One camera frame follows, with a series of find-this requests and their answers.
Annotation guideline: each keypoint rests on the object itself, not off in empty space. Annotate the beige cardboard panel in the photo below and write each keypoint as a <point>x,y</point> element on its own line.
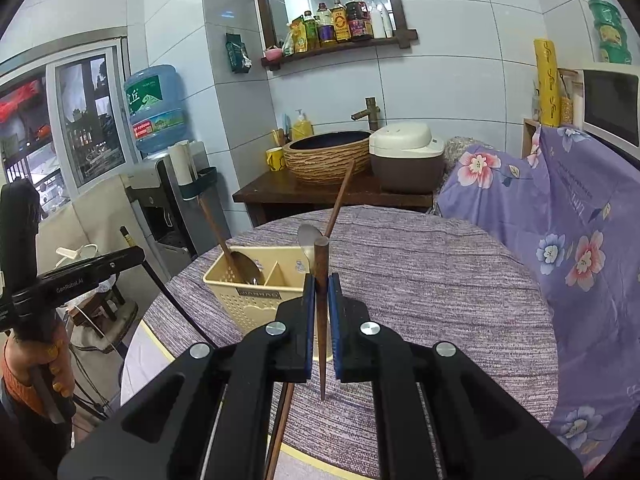
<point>100,210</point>

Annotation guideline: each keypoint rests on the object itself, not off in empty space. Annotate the person's left hand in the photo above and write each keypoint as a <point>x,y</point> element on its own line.
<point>60,375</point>

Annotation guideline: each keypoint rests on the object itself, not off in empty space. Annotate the dark wooden sink cabinet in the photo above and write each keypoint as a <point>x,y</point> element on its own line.
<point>280,197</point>

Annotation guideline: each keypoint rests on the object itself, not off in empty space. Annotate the white paper roll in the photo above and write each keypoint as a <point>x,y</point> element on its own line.
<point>179,162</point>

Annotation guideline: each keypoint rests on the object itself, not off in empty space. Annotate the wooden side shelf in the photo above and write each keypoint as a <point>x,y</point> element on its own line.
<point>531,140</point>

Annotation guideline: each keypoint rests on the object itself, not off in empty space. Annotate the orange label bottle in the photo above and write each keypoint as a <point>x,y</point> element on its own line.
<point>340,25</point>

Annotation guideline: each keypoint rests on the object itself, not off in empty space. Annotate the grey knitted cloth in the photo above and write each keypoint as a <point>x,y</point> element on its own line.
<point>457,152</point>

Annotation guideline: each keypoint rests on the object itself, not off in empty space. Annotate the striped purple grey tablecloth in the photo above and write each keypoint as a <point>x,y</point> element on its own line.
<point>425,310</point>

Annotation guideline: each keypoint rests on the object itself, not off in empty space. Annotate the person's left forearm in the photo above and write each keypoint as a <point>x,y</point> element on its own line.
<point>17,385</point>

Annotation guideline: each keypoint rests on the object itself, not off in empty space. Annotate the white plastic bottle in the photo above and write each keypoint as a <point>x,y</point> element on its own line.
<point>377,22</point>
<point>389,24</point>

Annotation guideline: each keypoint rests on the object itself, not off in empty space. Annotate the sliding glass window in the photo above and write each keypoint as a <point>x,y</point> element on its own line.
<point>85,125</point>

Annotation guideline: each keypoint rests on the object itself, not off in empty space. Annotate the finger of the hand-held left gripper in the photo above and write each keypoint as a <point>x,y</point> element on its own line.
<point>120,260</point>

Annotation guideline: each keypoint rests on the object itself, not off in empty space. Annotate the yellow seasoning packet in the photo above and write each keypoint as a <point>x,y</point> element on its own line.
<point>299,37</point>

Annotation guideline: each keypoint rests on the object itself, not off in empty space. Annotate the blue water jug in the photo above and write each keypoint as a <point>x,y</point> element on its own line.
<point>155,110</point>

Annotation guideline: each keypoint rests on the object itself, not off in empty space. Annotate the grey water dispenser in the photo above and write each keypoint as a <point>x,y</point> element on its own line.
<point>150,200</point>

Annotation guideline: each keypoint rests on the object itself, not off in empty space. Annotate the wooden spoon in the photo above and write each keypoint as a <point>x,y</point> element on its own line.
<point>245,265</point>

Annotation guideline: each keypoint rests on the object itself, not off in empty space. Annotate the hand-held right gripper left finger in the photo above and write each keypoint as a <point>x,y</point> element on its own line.
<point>310,310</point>

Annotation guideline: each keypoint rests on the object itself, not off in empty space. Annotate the yellow mug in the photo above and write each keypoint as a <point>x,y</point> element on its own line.
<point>275,160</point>

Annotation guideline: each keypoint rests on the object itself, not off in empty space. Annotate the glass jar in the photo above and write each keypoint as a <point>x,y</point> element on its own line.
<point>569,100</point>

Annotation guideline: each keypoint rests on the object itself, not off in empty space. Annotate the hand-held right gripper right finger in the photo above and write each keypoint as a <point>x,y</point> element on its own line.
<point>334,320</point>

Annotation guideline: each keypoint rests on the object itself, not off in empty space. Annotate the woven brown basin sink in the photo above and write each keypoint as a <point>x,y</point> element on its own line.
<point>325,160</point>

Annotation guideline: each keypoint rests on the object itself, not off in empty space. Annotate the yellow paper roll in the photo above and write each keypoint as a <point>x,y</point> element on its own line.
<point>546,85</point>

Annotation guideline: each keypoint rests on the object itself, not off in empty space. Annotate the purple floral cloth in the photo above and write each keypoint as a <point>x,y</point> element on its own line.
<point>550,210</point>

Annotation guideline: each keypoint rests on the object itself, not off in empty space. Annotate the wooden framed mirror shelf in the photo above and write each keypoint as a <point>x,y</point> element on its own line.
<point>262,15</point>

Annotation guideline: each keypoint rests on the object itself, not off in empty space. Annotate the dark green hanging tray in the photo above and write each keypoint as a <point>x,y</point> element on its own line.
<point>202,185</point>

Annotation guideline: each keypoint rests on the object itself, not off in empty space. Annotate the green hanging packet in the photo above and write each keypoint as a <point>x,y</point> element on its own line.
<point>237,55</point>

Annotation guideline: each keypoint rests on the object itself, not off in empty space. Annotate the round wooden stool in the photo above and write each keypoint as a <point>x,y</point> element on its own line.
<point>115,320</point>

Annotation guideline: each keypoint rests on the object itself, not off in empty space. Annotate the yellow soap pump bottle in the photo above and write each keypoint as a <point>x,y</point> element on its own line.
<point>302,129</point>

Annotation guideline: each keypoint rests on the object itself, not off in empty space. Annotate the bronze faucet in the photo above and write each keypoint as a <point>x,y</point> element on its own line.
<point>372,115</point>

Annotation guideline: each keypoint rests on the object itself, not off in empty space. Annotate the purple label bottle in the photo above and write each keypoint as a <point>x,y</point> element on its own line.
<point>325,30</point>

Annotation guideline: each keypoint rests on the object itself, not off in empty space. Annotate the small metal spoon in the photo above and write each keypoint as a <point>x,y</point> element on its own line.
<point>306,240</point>

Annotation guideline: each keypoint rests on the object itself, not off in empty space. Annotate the white plastic scoop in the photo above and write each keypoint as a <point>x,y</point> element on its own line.
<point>75,255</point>

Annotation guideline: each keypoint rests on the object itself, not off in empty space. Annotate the dark brown chopstick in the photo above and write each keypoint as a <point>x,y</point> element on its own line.
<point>274,430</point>

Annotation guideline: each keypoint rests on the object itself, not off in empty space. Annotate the cream plastic utensil holder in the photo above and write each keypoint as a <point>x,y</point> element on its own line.
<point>240,305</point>

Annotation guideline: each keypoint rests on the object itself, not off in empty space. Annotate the dark soy sauce bottle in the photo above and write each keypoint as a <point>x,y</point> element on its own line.
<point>358,20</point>

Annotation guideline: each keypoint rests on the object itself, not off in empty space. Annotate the white microwave oven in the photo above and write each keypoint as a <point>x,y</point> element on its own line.
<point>610,105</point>

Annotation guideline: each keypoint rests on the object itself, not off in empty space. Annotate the white brown rice cooker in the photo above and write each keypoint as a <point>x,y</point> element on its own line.
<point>405,160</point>

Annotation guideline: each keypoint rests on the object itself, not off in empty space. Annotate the green bottle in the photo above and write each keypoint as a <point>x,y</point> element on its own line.
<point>311,35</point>

